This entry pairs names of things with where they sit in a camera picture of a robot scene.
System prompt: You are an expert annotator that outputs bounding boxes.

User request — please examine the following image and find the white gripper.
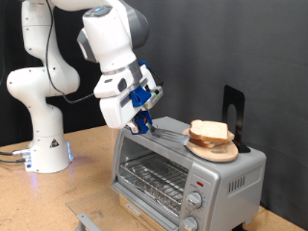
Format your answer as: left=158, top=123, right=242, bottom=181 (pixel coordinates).
left=93, top=67, right=144, bottom=135

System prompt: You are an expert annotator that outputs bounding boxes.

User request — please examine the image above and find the metal spatula with blue block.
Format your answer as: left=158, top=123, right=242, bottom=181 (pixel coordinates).
left=129, top=110, right=191, bottom=147

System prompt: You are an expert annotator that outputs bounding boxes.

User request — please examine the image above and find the glass oven door with handle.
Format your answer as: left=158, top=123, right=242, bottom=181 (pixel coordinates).
left=65, top=183, right=171, bottom=231

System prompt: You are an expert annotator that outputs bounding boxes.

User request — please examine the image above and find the aluminium foil oven tray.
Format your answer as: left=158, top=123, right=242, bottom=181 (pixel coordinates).
left=118, top=160, right=186, bottom=216

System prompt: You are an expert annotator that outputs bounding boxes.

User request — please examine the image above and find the silver oven knob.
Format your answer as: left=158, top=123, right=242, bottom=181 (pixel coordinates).
left=181, top=216, right=200, bottom=231
left=186, top=192, right=204, bottom=210

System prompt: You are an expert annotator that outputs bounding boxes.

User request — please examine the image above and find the wooden riser under oven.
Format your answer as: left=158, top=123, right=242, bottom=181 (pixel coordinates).
left=118, top=195, right=169, bottom=231

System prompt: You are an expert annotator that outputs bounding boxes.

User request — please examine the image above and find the silver toaster oven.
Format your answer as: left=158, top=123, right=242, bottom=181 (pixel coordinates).
left=110, top=115, right=268, bottom=231

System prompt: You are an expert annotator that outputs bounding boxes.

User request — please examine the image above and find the black backdrop curtain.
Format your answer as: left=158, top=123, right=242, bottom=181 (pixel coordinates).
left=0, top=0, right=110, bottom=147

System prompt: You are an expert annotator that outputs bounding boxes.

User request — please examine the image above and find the round wooden cutting board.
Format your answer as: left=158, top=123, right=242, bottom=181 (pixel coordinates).
left=181, top=127, right=240, bottom=163

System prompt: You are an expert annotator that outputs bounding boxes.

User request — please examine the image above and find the black metal bookend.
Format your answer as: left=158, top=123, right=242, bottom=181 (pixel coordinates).
left=221, top=85, right=252, bottom=154

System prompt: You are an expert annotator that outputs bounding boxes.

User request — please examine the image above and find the dark grey backdrop curtain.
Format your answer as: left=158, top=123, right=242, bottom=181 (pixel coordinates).
left=112, top=0, right=308, bottom=230

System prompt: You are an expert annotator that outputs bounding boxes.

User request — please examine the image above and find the white wrist camera blue mount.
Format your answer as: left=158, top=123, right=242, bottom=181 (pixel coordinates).
left=128, top=60, right=165, bottom=111

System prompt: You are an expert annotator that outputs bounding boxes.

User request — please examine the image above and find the metal oven wire rack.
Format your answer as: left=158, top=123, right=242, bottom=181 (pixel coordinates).
left=118, top=153, right=190, bottom=213

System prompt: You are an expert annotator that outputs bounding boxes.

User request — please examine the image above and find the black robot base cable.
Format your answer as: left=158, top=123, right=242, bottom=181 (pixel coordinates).
left=0, top=157, right=28, bottom=165
left=0, top=147, right=32, bottom=157

